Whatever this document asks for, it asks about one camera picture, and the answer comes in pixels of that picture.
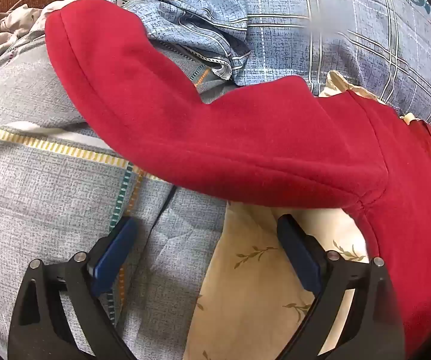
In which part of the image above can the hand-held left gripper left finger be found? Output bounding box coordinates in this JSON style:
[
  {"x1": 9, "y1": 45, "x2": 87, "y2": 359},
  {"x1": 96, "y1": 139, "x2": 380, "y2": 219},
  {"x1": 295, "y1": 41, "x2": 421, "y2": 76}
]
[{"x1": 7, "y1": 215, "x2": 139, "y2": 360}]

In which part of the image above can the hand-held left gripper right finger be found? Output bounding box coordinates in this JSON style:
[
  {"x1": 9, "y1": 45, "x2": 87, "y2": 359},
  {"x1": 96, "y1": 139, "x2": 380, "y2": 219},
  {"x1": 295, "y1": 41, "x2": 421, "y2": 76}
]
[{"x1": 275, "y1": 214, "x2": 406, "y2": 360}]

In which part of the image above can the red sweater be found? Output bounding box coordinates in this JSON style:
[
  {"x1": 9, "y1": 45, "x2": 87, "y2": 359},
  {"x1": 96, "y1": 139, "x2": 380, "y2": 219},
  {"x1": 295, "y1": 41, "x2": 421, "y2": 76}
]
[{"x1": 45, "y1": 0, "x2": 431, "y2": 357}]

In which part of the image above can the cream floral sheet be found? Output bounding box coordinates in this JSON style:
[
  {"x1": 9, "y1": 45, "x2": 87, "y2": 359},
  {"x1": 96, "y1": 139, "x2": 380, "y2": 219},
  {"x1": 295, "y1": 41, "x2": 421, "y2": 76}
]
[{"x1": 183, "y1": 69, "x2": 426, "y2": 360}]

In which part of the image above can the grey striped bed sheet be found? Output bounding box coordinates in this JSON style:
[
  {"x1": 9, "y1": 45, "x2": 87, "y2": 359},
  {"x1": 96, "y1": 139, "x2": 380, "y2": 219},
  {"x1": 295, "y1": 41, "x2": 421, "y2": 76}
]
[{"x1": 0, "y1": 30, "x2": 238, "y2": 360}]

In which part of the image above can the blue plaid quilt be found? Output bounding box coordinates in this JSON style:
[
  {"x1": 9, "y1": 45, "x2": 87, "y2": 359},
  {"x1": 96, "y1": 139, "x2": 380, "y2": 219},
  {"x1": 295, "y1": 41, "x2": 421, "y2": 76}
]
[{"x1": 120, "y1": 0, "x2": 431, "y2": 128}]

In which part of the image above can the beige crumpled cloth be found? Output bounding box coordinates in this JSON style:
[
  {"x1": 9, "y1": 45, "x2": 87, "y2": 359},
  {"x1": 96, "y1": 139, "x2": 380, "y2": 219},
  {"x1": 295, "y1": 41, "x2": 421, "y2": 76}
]
[{"x1": 0, "y1": 2, "x2": 62, "y2": 83}]

